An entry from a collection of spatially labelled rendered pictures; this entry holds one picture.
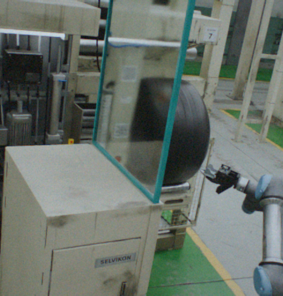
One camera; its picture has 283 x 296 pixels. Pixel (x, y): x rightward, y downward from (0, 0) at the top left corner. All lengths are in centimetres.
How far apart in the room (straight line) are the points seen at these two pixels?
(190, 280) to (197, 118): 146
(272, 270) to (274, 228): 19
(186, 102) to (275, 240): 80
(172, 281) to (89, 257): 191
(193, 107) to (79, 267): 113
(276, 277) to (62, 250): 90
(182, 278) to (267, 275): 154
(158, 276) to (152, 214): 189
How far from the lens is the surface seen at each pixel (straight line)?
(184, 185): 260
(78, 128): 272
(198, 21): 273
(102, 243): 154
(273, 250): 203
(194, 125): 233
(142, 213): 154
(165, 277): 343
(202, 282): 347
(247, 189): 245
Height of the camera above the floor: 197
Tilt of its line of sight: 20 degrees down
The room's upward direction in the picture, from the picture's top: 9 degrees clockwise
